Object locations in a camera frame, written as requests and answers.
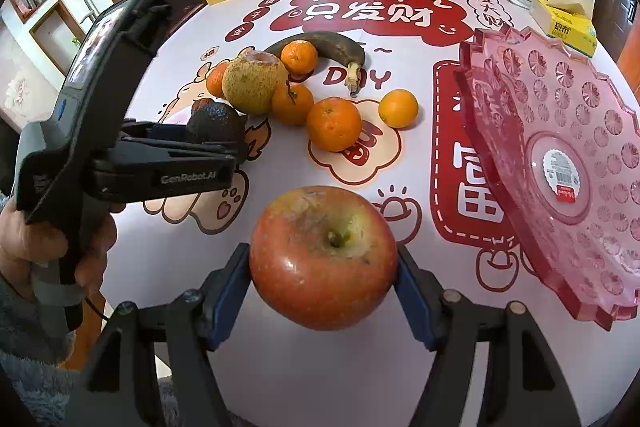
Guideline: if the dark avocado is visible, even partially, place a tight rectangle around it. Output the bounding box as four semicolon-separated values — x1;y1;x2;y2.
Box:
186;102;246;144

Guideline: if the yellow brown pear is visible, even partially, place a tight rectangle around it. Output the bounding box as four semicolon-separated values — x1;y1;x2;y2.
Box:
222;51;288;116

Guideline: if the mandarin with stem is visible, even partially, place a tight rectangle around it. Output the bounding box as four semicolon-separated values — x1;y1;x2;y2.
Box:
270;82;314;126

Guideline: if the large orange mandarin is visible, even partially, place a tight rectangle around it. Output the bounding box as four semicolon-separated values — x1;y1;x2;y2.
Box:
306;96;362;153

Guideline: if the red apple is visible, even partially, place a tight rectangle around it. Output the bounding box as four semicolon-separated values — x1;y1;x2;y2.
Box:
250;185;398;331

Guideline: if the overripe black banana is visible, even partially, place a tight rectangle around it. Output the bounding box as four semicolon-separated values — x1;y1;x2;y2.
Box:
266;30;366;98

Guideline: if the pink plastic fruit plate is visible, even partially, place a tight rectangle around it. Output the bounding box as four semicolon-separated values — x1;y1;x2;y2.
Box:
454;26;639;329

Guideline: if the left hand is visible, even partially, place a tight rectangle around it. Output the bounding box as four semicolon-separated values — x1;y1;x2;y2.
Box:
1;198;125;300

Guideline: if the small dark red fruit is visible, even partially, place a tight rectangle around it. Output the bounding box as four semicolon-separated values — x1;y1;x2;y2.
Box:
191;98;214;114

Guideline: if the yellow tissue box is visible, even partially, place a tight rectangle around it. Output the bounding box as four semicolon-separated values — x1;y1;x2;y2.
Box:
529;0;598;57

